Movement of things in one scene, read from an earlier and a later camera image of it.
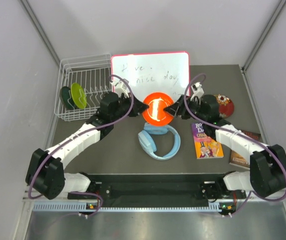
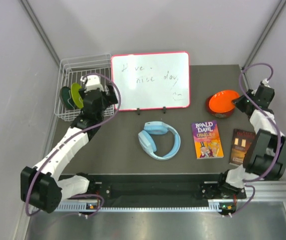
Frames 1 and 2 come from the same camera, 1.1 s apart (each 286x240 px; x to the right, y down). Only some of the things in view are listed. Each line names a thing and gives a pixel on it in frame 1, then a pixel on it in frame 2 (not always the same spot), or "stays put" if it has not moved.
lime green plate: x=79 y=95 stays put
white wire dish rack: x=93 y=73 stays put
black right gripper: x=179 y=107 -> x=238 y=102
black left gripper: x=138 y=107 -> x=110 y=99
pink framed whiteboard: x=149 y=73 stays put
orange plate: x=155 y=114 -> x=220 y=104
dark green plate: x=65 y=95 stays put
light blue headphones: x=148 y=143 stays put
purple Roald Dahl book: x=205 y=147 stays put
